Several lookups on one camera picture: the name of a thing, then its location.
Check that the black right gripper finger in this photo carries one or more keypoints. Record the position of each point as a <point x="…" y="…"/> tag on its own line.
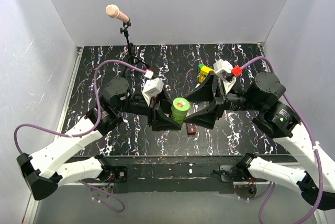
<point x="207" y="116"/>
<point x="206" y="91"/>

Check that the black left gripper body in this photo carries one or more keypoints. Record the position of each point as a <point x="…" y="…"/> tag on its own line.
<point x="140" y="107"/>

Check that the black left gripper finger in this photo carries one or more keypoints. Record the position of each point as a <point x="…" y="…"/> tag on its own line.
<point x="161" y="119"/>
<point x="165" y="102"/>

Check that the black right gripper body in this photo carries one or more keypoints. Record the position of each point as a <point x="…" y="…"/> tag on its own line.
<point x="231" y="101"/>

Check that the green lidded pill bottle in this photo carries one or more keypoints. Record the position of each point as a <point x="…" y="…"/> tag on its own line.
<point x="180" y="108"/>

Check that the brown weekly pill organizer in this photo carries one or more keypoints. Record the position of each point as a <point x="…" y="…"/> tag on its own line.
<point x="191" y="129"/>

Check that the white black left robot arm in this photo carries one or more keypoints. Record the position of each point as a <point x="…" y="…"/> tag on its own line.
<point x="47" y="169"/>

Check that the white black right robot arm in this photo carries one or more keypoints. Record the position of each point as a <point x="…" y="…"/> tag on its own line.
<point x="315" y="182"/>

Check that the yellow toy brick block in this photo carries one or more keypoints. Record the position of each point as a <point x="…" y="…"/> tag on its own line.
<point x="204" y="71"/>

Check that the green toy brick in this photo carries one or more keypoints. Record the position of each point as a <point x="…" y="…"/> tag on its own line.
<point x="199" y="67"/>

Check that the black microphone tripod stand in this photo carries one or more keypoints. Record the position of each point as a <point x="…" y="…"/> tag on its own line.
<point x="131" y="59"/>

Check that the pink foam microphone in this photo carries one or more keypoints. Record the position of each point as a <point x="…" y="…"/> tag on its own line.
<point x="113" y="11"/>

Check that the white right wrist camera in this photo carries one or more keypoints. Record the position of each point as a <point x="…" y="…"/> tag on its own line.
<point x="227" y="73"/>

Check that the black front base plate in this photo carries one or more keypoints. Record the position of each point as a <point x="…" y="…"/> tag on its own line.
<point x="137" y="174"/>

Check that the aluminium frame rail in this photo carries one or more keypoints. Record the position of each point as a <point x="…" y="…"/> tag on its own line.
<point x="32" y="205"/>

